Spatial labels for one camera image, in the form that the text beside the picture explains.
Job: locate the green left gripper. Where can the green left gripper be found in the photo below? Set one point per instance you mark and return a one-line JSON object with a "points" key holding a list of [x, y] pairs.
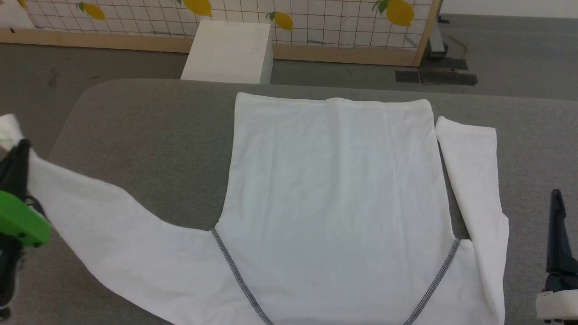
{"points": [[22, 221]]}

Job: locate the white box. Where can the white box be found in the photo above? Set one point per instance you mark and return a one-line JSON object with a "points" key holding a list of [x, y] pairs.
{"points": [[230, 54]]}

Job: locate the lemon print grid partition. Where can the lemon print grid partition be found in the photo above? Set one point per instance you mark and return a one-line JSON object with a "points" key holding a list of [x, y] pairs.
{"points": [[135, 43]]}

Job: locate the white long-sleeve shirt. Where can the white long-sleeve shirt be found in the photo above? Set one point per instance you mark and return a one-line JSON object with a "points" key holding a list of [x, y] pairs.
{"points": [[334, 189]]}

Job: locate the small black floor mat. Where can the small black floor mat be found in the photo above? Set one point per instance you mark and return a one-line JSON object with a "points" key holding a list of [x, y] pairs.
{"points": [[407, 76]]}

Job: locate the grey metal stand foot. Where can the grey metal stand foot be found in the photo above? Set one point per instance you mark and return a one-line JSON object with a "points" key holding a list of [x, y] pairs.
{"points": [[438, 45]]}

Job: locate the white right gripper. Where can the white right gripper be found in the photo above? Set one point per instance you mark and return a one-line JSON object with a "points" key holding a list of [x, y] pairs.
{"points": [[560, 307]]}

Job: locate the large black floor plate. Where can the large black floor plate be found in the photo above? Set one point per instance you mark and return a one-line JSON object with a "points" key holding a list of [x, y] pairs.
{"points": [[449, 76]]}

